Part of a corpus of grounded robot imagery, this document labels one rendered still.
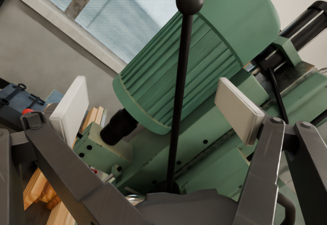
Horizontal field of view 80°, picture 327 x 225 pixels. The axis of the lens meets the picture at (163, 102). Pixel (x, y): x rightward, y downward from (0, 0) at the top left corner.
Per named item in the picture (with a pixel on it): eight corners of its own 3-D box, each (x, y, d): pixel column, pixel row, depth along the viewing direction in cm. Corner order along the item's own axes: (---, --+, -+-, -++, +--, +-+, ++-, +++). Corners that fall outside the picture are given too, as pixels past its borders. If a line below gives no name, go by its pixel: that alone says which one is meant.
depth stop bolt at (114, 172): (93, 183, 52) (117, 161, 49) (99, 186, 53) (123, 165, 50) (92, 190, 50) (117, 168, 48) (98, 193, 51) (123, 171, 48)
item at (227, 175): (183, 184, 46) (235, 145, 42) (207, 198, 49) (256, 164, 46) (193, 221, 38) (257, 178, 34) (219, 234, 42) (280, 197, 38)
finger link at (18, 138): (46, 166, 11) (-11, 169, 11) (70, 118, 16) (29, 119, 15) (40, 147, 11) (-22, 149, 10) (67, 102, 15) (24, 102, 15)
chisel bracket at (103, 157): (73, 140, 53) (92, 120, 51) (115, 163, 59) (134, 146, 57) (64, 160, 46) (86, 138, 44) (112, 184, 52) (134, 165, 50)
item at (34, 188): (53, 136, 60) (65, 123, 58) (59, 139, 61) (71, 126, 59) (14, 208, 40) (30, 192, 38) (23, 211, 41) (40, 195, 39)
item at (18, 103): (3, 91, 50) (14, 76, 48) (45, 115, 55) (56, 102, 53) (-35, 121, 39) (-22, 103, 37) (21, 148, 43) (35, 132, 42)
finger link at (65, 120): (69, 155, 13) (57, 155, 13) (89, 103, 19) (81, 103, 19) (61, 118, 12) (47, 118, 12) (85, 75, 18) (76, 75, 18)
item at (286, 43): (242, 52, 48) (304, -3, 43) (258, 73, 51) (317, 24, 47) (260, 63, 41) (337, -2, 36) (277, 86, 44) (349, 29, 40)
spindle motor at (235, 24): (114, 69, 50) (207, -32, 42) (161, 108, 58) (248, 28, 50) (105, 103, 35) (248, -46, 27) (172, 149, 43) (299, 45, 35)
